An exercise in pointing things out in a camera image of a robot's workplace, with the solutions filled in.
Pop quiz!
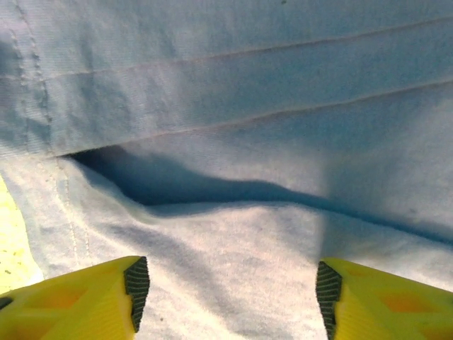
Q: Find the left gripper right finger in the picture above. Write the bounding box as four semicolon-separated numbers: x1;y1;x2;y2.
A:
315;257;453;340

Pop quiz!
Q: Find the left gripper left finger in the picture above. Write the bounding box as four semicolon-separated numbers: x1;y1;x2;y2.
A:
0;255;150;340

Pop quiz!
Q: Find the purple t-shirt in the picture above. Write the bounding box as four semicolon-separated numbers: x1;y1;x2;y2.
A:
0;0;453;340

